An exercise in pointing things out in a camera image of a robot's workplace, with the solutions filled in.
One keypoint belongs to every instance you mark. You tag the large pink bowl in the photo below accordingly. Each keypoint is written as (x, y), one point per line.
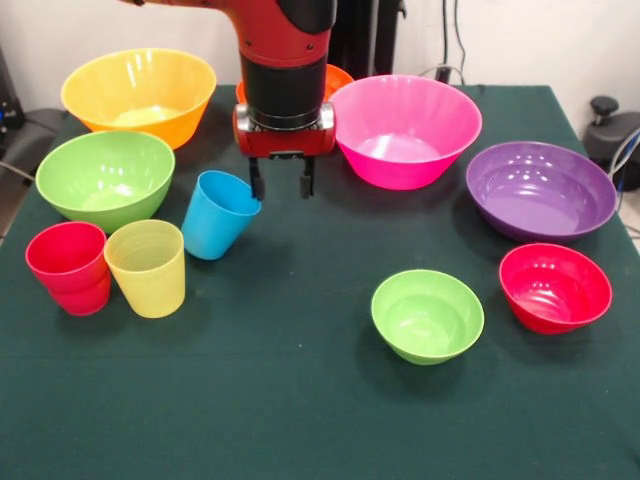
(400, 130)

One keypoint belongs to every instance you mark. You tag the purple bowl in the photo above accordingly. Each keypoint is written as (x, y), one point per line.
(540, 195)

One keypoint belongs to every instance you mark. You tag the dark green tablecloth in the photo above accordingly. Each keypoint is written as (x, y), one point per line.
(300, 400)

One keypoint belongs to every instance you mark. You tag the large yellow bowl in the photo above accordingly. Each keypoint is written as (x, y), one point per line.
(140, 90)

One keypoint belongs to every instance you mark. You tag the large green bowl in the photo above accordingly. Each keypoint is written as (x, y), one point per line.
(105, 180)

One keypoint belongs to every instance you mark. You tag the small red bowl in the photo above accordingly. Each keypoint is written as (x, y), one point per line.
(555, 290)

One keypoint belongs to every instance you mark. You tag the small green bowl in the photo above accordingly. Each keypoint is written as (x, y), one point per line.
(425, 320)

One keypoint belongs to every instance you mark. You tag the blue cup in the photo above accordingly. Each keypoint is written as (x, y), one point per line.
(215, 225)

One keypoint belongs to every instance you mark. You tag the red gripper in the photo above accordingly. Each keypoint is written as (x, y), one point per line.
(290, 142)

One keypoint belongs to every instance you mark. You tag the black equipment box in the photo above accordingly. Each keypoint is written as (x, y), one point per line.
(10, 110)

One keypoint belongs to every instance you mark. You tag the orange bowl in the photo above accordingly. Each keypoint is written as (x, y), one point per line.
(337, 80)

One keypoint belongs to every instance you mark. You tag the yellow cup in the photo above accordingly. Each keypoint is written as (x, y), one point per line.
(147, 275)

